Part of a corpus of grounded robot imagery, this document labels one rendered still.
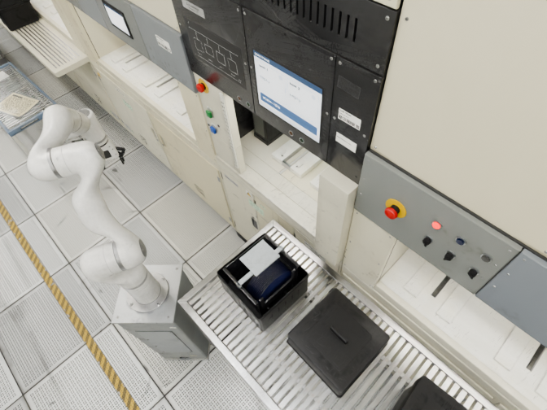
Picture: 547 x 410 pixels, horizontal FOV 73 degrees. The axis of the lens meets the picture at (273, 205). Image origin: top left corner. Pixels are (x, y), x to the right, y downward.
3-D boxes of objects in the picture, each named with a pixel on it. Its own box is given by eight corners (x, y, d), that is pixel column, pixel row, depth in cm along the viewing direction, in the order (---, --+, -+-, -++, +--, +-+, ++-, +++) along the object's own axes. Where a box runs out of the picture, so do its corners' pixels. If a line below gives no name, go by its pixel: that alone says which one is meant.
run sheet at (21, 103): (-9, 109, 296) (-10, 107, 295) (13, 91, 307) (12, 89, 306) (19, 119, 288) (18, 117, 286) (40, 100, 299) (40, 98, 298)
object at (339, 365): (285, 341, 153) (284, 332, 143) (333, 293, 164) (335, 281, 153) (339, 399, 140) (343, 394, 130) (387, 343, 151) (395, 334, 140)
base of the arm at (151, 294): (122, 312, 164) (104, 298, 149) (132, 272, 175) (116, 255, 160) (164, 312, 163) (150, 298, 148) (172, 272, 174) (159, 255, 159)
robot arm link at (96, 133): (85, 146, 163) (106, 140, 164) (69, 124, 152) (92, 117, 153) (84, 133, 168) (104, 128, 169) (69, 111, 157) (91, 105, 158)
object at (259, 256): (269, 255, 175) (264, 220, 149) (300, 285, 166) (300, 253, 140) (229, 290, 167) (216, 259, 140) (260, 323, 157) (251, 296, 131)
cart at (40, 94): (-6, 124, 355) (-45, 83, 315) (43, 97, 375) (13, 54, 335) (41, 176, 314) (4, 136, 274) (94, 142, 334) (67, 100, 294)
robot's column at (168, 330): (163, 360, 225) (110, 323, 162) (171, 314, 240) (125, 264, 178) (208, 360, 223) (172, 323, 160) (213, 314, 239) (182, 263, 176)
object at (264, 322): (267, 249, 178) (264, 231, 164) (308, 289, 165) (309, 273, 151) (222, 287, 168) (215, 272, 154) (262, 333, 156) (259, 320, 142)
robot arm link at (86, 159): (111, 265, 146) (151, 252, 149) (106, 282, 136) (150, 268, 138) (50, 146, 125) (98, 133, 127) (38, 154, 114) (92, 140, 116)
